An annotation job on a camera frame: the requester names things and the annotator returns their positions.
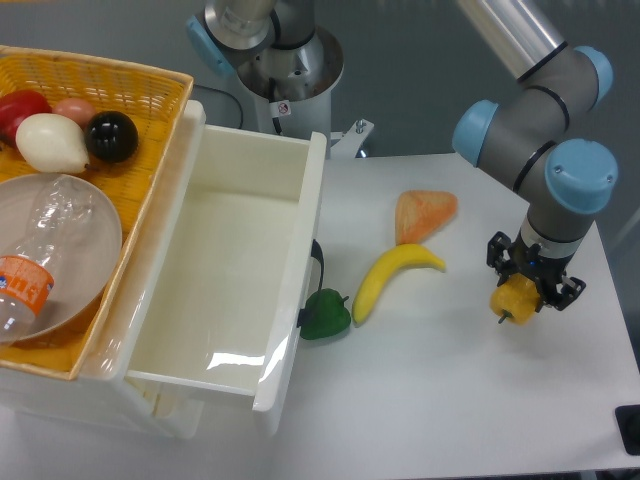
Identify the grey plastic bowl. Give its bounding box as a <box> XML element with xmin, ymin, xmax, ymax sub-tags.
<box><xmin>1</xmin><ymin>174</ymin><xmax>122</xmax><ymax>347</ymax></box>

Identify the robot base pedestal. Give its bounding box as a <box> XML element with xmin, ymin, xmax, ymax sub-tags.
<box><xmin>186</xmin><ymin>1</ymin><xmax>374</xmax><ymax>159</ymax></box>

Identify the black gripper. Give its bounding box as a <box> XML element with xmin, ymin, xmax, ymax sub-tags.
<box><xmin>486</xmin><ymin>231</ymin><xmax>586</xmax><ymax>311</ymax></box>

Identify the pink toy egg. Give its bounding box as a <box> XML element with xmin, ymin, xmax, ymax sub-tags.
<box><xmin>52</xmin><ymin>98</ymin><xmax>97</xmax><ymax>129</ymax></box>

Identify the orange toy sandwich slice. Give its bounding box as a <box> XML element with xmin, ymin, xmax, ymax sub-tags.
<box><xmin>395</xmin><ymin>190</ymin><xmax>458</xmax><ymax>245</ymax></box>

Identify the yellow toy banana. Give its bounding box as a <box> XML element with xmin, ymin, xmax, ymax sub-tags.
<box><xmin>351</xmin><ymin>244</ymin><xmax>446</xmax><ymax>325</ymax></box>

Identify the yellow toy pepper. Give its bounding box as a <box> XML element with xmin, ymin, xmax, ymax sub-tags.
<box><xmin>489</xmin><ymin>274</ymin><xmax>541</xmax><ymax>325</ymax></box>

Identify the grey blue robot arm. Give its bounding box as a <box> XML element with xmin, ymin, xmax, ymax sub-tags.
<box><xmin>452</xmin><ymin>1</ymin><xmax>618</xmax><ymax>322</ymax></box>

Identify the green toy pepper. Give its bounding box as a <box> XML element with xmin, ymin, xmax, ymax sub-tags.
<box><xmin>297</xmin><ymin>288</ymin><xmax>351</xmax><ymax>340</ymax></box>

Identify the black toy ball fruit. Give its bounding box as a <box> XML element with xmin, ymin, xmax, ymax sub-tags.
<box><xmin>84</xmin><ymin>111</ymin><xmax>139</xmax><ymax>164</ymax></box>

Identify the black drawer handle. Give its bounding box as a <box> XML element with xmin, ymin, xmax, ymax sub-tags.
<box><xmin>296</xmin><ymin>239</ymin><xmax>326</xmax><ymax>329</ymax></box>

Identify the black corner object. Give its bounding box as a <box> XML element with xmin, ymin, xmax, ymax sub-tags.
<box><xmin>615</xmin><ymin>404</ymin><xmax>640</xmax><ymax>456</ymax></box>

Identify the black cable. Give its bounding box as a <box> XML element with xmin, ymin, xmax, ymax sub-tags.
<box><xmin>192</xmin><ymin>83</ymin><xmax>245</xmax><ymax>127</ymax></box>

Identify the clear plastic bottle orange label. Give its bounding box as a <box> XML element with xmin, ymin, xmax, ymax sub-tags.
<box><xmin>1</xmin><ymin>175</ymin><xmax>95</xmax><ymax>347</ymax></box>

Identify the white toy pear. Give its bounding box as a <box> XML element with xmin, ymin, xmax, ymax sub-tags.
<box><xmin>15</xmin><ymin>113</ymin><xmax>90</xmax><ymax>174</ymax></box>

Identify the white drawer cabinet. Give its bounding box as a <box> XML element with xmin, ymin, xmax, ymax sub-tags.
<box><xmin>1</xmin><ymin>100</ymin><xmax>206</xmax><ymax>439</ymax></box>

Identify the yellow woven basket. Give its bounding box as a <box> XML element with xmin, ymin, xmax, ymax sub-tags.
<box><xmin>1</xmin><ymin>46</ymin><xmax>194</xmax><ymax>380</ymax></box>

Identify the red toy pepper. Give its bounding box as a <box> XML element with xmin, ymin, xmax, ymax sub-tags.
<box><xmin>0</xmin><ymin>90</ymin><xmax>52</xmax><ymax>148</ymax></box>

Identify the open upper white drawer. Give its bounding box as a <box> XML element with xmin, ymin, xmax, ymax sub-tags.
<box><xmin>122</xmin><ymin>123</ymin><xmax>328</xmax><ymax>438</ymax></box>

